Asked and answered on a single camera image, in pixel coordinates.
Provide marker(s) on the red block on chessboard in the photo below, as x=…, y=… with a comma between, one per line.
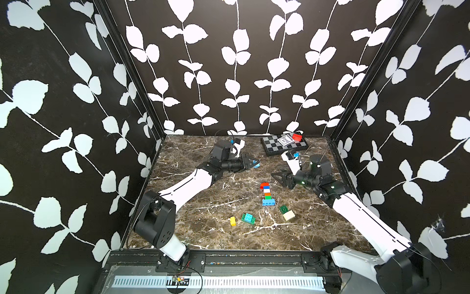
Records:
x=297, y=137

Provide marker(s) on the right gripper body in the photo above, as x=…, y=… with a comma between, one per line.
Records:
x=302, y=179

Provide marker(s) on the yellow lego brick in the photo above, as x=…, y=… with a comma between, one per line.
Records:
x=232, y=221

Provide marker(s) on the small circuit board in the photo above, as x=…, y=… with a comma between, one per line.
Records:
x=178, y=281

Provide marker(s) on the cyan lego brick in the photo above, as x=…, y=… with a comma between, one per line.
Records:
x=248, y=218

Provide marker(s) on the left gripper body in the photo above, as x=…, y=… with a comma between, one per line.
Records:
x=235, y=165

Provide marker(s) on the dark green lego brick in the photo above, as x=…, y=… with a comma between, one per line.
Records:
x=284, y=209

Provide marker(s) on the playing card deck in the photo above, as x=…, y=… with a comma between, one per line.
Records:
x=285, y=140

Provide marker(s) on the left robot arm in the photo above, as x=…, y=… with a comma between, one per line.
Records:
x=156, y=218

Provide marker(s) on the long blue lego brick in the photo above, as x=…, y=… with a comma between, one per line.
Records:
x=268, y=202

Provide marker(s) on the long green lego brick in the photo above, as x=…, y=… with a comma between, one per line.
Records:
x=248, y=222

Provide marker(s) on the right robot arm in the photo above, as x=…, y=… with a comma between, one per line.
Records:
x=399, y=267

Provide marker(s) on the white perforated strip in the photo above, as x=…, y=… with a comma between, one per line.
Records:
x=215, y=282

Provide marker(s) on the black mounting rail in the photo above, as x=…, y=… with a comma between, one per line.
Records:
x=200, y=260

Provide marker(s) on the cream lego brick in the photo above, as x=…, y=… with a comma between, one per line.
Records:
x=289, y=215

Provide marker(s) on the black white chessboard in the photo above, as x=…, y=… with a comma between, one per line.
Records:
x=273, y=146

